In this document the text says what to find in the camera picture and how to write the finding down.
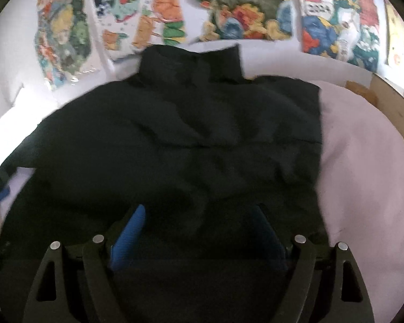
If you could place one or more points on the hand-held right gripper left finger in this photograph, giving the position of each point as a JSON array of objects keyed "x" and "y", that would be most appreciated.
[{"x": 128, "y": 242}]

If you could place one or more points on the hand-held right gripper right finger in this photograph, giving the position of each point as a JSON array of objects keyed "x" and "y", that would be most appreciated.
[{"x": 267, "y": 239}]

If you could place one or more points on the black padded jacket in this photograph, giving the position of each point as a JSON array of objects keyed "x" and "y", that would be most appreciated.
[{"x": 188, "y": 134}]

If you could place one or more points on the pink bedsheet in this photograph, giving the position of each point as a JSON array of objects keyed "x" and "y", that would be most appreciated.
[{"x": 363, "y": 175}]

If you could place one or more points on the brown cardboard box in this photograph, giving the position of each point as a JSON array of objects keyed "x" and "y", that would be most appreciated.
[{"x": 390, "y": 104}]

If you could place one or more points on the cartoon figure wall poster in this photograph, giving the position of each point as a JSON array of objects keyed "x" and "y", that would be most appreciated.
[{"x": 65, "y": 37}]

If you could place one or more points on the fruit drink wall poster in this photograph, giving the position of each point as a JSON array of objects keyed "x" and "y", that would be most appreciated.
[{"x": 134, "y": 16}]

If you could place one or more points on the red blue dragon wall poster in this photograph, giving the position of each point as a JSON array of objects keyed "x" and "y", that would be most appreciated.
[{"x": 340, "y": 20}]

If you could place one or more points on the dark green creature wall poster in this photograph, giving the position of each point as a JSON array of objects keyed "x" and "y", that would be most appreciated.
[{"x": 242, "y": 3}]

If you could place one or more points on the yellow wall poster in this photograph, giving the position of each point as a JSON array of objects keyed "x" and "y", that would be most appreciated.
[{"x": 395, "y": 37}]

